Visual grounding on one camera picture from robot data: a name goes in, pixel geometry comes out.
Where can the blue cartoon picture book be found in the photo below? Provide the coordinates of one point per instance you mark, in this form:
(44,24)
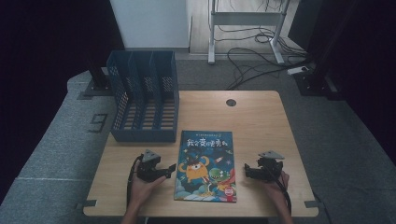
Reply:
(205,168)

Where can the white panel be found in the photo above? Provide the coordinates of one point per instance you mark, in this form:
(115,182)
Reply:
(152,23)

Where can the black stand base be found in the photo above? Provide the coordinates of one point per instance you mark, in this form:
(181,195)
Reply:
(98,88)
(313,84)

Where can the person's left hand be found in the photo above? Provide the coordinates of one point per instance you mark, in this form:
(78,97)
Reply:
(141,191)

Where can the white metal desk frame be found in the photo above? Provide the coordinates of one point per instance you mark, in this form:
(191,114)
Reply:
(246,18)

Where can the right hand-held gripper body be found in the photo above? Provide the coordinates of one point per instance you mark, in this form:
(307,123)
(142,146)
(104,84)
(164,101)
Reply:
(269,169)

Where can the person's right hand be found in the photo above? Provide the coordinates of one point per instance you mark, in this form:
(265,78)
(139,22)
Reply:
(275,188)

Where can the blue plastic file rack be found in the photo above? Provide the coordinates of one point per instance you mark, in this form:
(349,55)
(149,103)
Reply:
(144,130)

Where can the white power strip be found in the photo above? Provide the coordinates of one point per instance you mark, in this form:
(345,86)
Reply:
(297,70)

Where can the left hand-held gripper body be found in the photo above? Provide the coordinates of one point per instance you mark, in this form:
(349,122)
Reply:
(148,168)

